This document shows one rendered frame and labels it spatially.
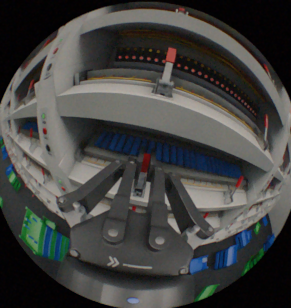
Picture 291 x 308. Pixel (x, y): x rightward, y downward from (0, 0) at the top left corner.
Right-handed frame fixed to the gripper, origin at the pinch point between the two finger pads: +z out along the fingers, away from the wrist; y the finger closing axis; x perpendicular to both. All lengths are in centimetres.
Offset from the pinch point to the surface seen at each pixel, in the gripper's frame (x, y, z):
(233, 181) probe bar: -2.9, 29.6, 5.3
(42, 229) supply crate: -54, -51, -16
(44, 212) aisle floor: -102, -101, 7
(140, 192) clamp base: -7.7, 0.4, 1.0
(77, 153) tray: -3.6, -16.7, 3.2
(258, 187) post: -0.8, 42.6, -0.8
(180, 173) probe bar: -3.5, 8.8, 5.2
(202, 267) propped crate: -105, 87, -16
